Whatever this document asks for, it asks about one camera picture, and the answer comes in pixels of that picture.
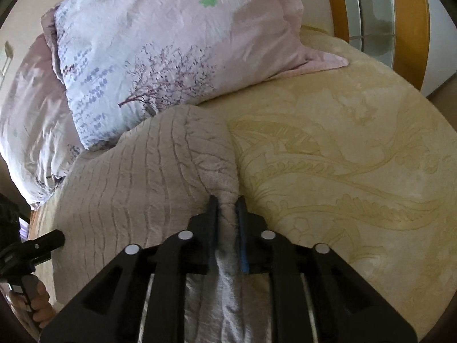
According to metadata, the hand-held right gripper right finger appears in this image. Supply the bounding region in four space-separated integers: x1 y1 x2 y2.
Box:
234 195 418 343

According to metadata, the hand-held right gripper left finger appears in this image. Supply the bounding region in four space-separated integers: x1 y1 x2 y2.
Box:
39 195 220 343

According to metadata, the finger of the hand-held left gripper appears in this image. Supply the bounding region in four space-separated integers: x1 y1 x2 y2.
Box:
27 231 66 262

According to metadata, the beige cable-knit sweater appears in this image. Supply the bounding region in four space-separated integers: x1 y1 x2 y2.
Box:
53 105 318 343

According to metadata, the person's left hand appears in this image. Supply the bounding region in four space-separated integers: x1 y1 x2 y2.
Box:
22 280 55 330

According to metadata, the white pillow with purple sprigs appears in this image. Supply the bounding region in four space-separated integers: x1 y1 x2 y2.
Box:
0 34 85 212

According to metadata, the yellow patterned bedspread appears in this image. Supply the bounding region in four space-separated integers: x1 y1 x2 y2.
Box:
32 25 457 343

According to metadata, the pink pillow with tree print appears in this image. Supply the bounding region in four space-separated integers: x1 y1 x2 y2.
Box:
40 0 349 151

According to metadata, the wooden headboard with glass panel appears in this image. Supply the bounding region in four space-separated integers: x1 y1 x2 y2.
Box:
321 0 431 98

